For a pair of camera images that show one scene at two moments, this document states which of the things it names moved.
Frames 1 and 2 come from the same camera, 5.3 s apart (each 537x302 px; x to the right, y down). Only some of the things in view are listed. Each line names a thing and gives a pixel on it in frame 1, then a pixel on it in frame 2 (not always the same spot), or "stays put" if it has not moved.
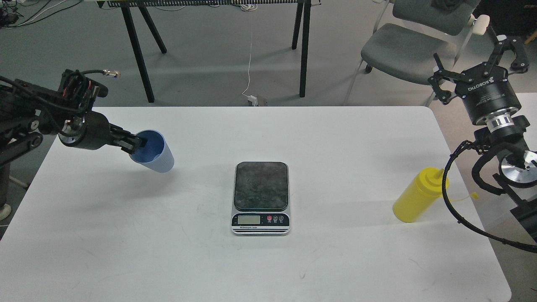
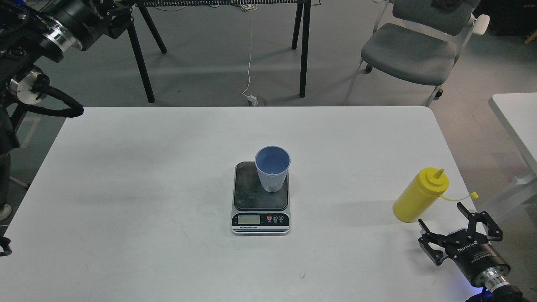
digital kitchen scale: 261,199 stays put
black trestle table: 301,28 stays put
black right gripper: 483,94 → 473,253
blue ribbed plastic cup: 156,156 → 272,162
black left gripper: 90,131 → 86,21
